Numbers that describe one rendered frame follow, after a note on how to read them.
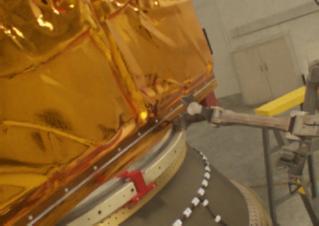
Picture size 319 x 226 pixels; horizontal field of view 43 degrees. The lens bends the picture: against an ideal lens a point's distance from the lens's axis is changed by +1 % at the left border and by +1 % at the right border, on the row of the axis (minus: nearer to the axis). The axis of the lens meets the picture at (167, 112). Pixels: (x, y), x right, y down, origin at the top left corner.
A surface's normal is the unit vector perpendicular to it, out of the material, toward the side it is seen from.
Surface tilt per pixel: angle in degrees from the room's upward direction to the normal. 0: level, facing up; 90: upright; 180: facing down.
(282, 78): 90
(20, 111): 89
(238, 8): 90
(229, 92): 90
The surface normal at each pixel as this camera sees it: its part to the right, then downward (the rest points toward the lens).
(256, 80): -0.42, 0.33
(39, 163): 0.83, -0.20
